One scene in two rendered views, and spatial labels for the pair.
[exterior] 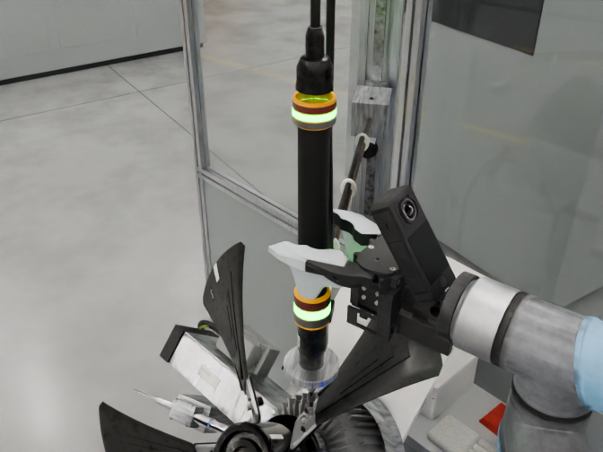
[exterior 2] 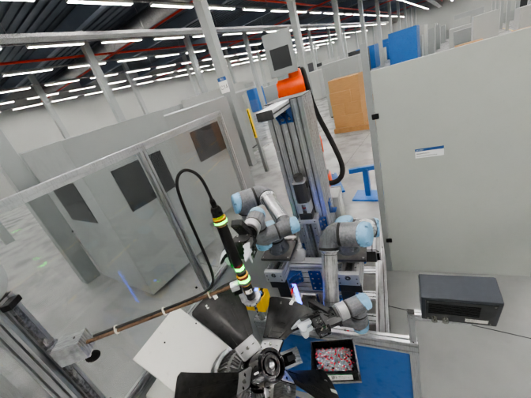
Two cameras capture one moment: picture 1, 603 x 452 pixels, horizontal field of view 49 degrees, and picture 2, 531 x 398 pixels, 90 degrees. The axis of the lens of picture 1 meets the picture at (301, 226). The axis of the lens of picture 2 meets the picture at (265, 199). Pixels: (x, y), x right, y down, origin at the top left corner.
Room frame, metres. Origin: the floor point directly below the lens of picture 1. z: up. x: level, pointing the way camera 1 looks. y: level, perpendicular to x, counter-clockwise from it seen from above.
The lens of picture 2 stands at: (0.69, 0.78, 2.16)
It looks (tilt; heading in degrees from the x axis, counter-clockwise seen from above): 23 degrees down; 253
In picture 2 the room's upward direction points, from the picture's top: 17 degrees counter-clockwise
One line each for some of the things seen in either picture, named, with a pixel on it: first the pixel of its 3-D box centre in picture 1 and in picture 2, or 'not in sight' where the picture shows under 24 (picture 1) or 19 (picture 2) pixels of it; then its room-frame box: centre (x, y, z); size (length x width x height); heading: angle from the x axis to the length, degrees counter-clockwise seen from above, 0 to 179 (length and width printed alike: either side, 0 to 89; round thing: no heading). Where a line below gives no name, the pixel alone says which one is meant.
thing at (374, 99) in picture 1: (371, 110); (72, 347); (1.23, -0.14, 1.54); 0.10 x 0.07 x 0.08; 168
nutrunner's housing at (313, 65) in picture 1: (312, 234); (235, 257); (0.61, -0.01, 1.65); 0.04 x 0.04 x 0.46
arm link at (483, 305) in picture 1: (485, 316); (250, 228); (0.49, -0.18, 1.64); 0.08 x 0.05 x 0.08; 143
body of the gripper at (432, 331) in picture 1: (409, 292); (246, 241); (0.54, -0.11, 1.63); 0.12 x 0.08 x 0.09; 53
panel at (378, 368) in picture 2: not in sight; (337, 372); (0.28, -0.19, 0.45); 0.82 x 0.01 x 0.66; 133
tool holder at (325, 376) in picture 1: (312, 334); (246, 290); (0.62, -0.01, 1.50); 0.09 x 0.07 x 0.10; 168
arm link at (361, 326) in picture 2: not in sight; (355, 319); (0.21, 0.03, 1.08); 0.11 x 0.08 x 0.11; 132
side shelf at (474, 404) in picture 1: (443, 413); not in sight; (1.07, -0.33, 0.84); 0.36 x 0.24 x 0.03; 43
